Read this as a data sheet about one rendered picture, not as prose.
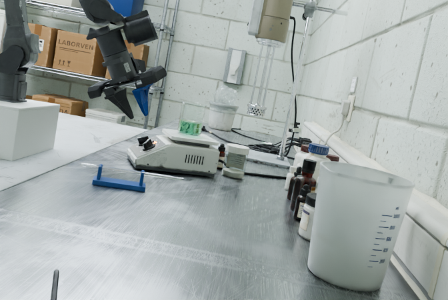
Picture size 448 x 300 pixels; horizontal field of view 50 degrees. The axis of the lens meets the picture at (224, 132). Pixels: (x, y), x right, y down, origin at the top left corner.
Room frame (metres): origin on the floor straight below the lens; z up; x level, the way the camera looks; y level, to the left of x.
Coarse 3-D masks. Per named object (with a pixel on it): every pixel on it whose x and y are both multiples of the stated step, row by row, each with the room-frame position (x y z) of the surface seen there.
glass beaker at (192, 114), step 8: (184, 104) 1.16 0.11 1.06; (192, 104) 1.15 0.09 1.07; (200, 104) 1.21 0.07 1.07; (184, 112) 1.16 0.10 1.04; (192, 112) 1.15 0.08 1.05; (200, 112) 1.16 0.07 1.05; (184, 120) 1.15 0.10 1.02; (192, 120) 1.15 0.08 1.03; (200, 120) 1.16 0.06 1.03; (184, 128) 1.15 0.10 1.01; (192, 128) 1.15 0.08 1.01; (200, 128) 1.17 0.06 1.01; (192, 136) 1.15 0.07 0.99; (200, 136) 1.17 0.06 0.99
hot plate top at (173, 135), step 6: (168, 132) 1.15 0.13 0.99; (174, 132) 1.18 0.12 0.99; (174, 138) 1.11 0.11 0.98; (180, 138) 1.11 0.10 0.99; (186, 138) 1.11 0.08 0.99; (192, 138) 1.13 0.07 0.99; (198, 138) 1.15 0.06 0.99; (204, 138) 1.17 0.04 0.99; (210, 138) 1.19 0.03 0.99; (210, 144) 1.14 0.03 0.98; (216, 144) 1.14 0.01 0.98
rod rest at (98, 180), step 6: (96, 180) 0.88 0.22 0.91; (102, 180) 0.89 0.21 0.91; (108, 180) 0.89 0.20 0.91; (114, 180) 0.90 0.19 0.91; (120, 180) 0.91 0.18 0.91; (126, 180) 0.92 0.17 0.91; (108, 186) 0.88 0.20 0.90; (114, 186) 0.88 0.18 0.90; (120, 186) 0.89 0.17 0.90; (126, 186) 0.89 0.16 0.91; (132, 186) 0.89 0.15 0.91; (138, 186) 0.89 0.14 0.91; (144, 186) 0.90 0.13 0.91
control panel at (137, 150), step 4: (156, 136) 1.20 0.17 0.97; (152, 140) 1.18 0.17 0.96; (156, 140) 1.16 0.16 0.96; (160, 140) 1.15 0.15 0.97; (136, 144) 1.19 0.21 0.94; (156, 144) 1.13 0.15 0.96; (160, 144) 1.12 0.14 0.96; (164, 144) 1.11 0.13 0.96; (132, 148) 1.16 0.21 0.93; (136, 148) 1.15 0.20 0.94; (140, 148) 1.14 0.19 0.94; (152, 148) 1.10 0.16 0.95; (156, 148) 1.09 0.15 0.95; (136, 152) 1.11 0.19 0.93; (140, 152) 1.10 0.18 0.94; (144, 152) 1.09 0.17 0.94
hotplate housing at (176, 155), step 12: (168, 144) 1.10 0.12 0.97; (180, 144) 1.12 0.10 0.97; (192, 144) 1.14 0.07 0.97; (204, 144) 1.15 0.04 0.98; (132, 156) 1.11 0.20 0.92; (144, 156) 1.08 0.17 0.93; (156, 156) 1.09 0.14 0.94; (168, 156) 1.10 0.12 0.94; (180, 156) 1.11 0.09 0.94; (192, 156) 1.12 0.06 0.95; (204, 156) 1.13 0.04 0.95; (216, 156) 1.14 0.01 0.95; (144, 168) 1.08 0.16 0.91; (156, 168) 1.09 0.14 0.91; (168, 168) 1.10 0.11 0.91; (180, 168) 1.11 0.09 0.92; (192, 168) 1.12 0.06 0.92; (204, 168) 1.13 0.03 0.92; (216, 168) 1.15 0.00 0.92
